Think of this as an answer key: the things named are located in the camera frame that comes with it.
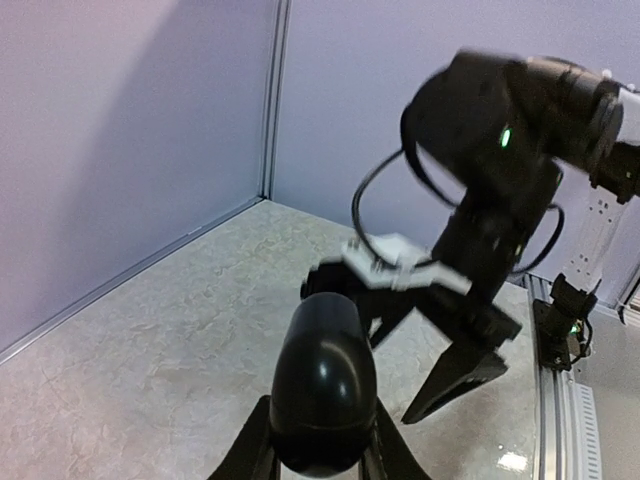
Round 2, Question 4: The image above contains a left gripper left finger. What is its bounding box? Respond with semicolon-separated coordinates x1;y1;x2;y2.
209;395;280;480

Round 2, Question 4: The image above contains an aluminium front rail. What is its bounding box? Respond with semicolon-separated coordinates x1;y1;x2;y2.
523;274;603;480

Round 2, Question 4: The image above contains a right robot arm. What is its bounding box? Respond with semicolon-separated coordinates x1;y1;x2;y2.
301;49;639;424

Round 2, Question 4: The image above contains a black charging case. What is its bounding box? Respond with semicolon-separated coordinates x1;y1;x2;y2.
269;292;377;478

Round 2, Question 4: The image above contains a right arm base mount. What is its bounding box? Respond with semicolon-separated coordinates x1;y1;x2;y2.
532;273;598;371

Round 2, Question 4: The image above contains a left aluminium corner post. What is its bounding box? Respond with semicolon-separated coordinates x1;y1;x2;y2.
258;0;292;200

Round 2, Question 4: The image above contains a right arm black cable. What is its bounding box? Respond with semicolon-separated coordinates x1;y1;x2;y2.
351;114;566;274

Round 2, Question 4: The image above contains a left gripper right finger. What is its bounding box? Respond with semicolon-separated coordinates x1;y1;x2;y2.
362;399;431;480

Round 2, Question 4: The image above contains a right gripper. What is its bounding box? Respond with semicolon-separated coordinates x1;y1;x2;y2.
300;260;522;425

